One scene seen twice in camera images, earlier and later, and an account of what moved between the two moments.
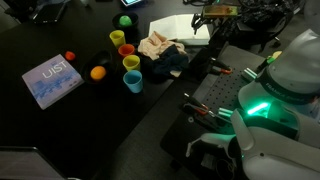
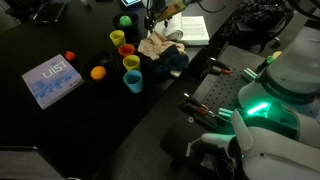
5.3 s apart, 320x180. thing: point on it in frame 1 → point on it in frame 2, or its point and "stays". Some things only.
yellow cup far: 118,38 stays
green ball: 125,20 stays
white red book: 179,28 stays
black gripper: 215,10 → 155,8
